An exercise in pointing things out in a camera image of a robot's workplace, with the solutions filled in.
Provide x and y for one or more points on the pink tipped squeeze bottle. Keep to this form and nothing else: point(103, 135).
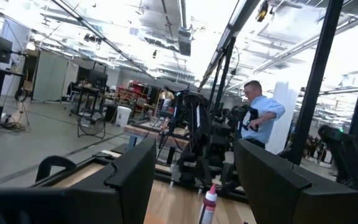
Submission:
point(208, 205)

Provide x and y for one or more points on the black overhead frame beam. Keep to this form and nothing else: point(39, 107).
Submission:
point(225, 37)

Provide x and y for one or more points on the white trash bin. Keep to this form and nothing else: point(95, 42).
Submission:
point(123, 116)

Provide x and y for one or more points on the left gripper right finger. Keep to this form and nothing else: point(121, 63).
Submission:
point(284, 199)

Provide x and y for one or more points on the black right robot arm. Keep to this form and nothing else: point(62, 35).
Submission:
point(200, 133)

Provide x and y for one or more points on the white column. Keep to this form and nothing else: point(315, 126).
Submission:
point(283, 118)

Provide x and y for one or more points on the black idle robot arm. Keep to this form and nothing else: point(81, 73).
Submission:
point(346, 155)

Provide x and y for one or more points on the red storage shelf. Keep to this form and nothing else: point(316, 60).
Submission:
point(135, 96)

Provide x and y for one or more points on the wooden workbench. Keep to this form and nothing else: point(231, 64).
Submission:
point(154, 133)

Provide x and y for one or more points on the person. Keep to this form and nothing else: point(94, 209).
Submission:
point(263, 124)

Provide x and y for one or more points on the black handheld device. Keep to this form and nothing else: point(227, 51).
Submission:
point(253, 119)

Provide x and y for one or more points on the grey divider panel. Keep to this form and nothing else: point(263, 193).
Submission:
point(50, 76)

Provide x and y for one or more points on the black slim frame post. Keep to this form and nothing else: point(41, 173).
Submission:
point(225, 71)

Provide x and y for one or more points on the black computer monitor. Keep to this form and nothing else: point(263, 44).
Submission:
point(0, 49)

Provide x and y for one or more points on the black floor fan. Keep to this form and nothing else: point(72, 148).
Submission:
point(91, 124)

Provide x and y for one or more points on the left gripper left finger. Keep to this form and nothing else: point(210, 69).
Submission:
point(120, 199)

